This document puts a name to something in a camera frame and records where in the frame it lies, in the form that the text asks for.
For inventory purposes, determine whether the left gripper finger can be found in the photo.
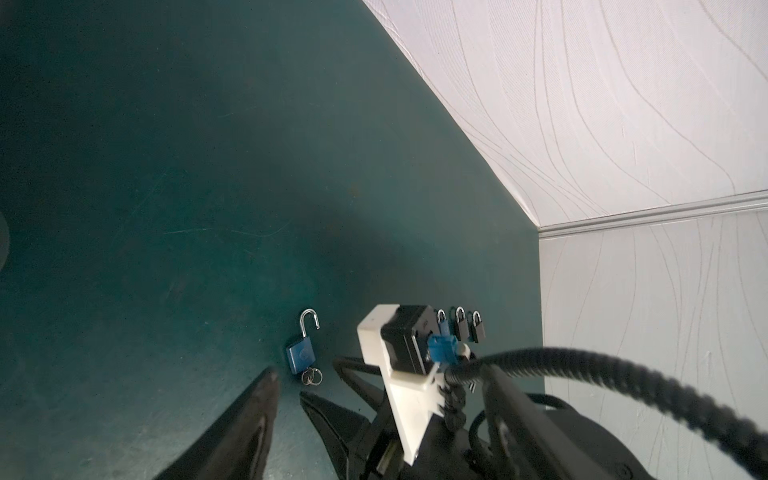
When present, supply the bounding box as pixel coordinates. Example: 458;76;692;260
157;367;280;479

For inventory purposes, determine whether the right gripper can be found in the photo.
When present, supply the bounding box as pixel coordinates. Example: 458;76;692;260
299;357;494;479

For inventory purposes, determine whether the black padlock with keys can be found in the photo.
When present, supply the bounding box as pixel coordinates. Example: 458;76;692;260
453;306;471;342

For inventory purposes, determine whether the blue padlock with keys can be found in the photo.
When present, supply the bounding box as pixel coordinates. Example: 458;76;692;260
436;309;451;337

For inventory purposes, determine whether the small blue padlock left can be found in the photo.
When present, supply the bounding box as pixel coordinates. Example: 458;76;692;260
286;308;324;386

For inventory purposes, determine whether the green table mat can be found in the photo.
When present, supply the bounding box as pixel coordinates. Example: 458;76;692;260
1;1;542;479

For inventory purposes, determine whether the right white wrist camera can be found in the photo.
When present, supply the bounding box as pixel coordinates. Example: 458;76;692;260
357;304;460;464

